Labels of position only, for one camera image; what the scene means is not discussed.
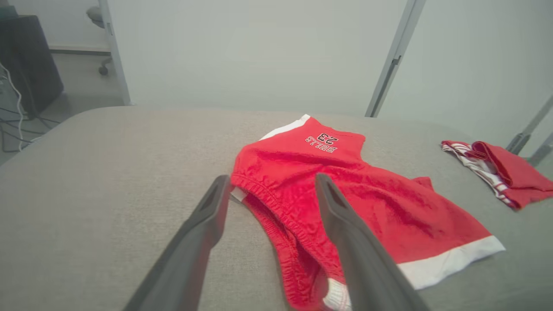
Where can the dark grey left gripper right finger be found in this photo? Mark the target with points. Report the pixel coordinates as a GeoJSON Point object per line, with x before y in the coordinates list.
{"type": "Point", "coordinates": [358, 250]}

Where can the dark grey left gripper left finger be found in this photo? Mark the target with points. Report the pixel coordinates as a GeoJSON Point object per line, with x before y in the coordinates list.
{"type": "Point", "coordinates": [190, 250]}

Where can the red white shorts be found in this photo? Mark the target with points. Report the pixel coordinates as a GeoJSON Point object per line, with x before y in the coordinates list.
{"type": "Point", "coordinates": [410, 216]}

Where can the red white jersey shirt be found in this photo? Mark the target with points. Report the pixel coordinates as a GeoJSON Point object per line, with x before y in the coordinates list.
{"type": "Point", "coordinates": [518, 172]}

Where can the wide white partition panel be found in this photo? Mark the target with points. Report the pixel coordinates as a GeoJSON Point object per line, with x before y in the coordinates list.
{"type": "Point", "coordinates": [259, 52]}

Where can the narrow white partition panel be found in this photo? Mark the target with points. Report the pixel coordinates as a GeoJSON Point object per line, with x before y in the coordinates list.
{"type": "Point", "coordinates": [466, 65]}

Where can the grey office chair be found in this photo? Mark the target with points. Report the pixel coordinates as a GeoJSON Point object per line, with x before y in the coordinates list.
{"type": "Point", "coordinates": [101, 39]}

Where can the black computer tower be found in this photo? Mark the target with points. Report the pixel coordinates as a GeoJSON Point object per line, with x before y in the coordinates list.
{"type": "Point", "coordinates": [30, 65]}

